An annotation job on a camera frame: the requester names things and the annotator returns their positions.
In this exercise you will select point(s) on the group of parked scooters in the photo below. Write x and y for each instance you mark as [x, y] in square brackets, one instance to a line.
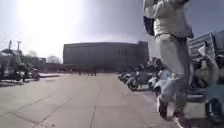
[20, 74]

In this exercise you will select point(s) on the row of parked scooters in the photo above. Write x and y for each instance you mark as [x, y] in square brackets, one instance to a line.
[143, 78]

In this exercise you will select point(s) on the large dark flat-roofed building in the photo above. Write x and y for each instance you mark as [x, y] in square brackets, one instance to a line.
[105, 55]

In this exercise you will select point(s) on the bare trees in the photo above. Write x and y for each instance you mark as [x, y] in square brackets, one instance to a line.
[53, 59]

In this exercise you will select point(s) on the low building with chimneys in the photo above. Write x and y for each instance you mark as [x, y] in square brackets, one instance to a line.
[15, 58]

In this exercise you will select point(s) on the person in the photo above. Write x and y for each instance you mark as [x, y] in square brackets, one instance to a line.
[170, 36]

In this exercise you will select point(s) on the group of people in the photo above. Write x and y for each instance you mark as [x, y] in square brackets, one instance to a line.
[87, 72]

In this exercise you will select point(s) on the building with glass front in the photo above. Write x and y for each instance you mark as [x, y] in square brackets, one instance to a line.
[206, 41]

